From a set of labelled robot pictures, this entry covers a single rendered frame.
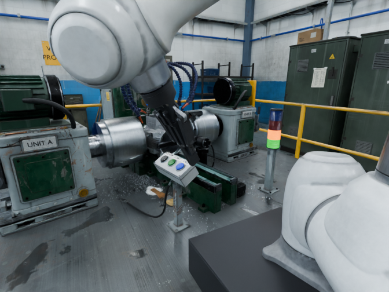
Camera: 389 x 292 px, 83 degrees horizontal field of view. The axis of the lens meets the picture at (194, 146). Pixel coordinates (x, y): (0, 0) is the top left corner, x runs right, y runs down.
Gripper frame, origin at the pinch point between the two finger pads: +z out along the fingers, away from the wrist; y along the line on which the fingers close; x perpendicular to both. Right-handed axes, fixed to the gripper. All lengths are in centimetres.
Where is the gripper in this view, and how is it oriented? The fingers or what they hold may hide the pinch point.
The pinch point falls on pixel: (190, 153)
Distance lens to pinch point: 59.2
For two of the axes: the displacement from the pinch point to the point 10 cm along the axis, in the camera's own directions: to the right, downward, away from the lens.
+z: 3.7, 7.5, 5.4
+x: -6.8, 6.2, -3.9
